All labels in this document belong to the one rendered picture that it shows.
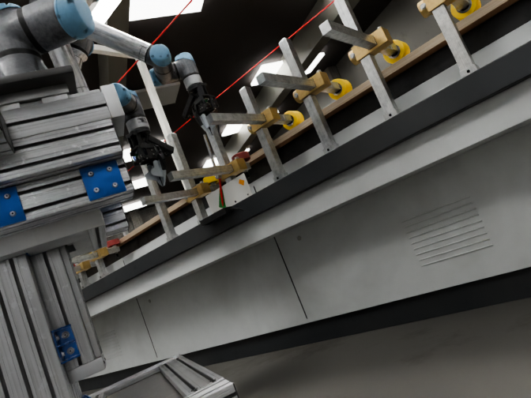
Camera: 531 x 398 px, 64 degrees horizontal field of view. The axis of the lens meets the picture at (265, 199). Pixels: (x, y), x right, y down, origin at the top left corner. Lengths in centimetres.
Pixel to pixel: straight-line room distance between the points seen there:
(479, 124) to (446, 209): 38
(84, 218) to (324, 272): 108
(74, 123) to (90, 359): 61
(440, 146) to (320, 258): 76
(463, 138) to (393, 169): 23
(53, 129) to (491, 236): 135
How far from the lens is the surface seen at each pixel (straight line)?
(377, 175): 149
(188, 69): 187
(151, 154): 156
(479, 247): 164
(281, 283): 206
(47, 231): 121
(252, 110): 174
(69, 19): 124
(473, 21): 157
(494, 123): 138
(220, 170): 175
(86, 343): 129
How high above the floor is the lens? 44
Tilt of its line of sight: 7 degrees up
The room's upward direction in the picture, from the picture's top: 22 degrees counter-clockwise
